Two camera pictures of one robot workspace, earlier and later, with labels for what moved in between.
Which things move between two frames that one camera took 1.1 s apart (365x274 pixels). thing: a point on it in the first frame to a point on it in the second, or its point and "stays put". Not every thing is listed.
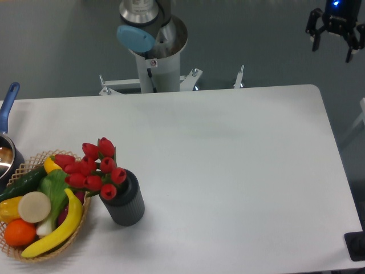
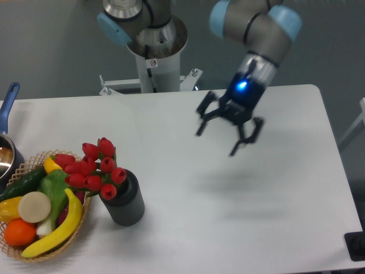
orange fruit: [19, 232] stays put
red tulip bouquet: [96, 170] stays put
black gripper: [339, 17] to [237, 106]
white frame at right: [359, 119] stays put
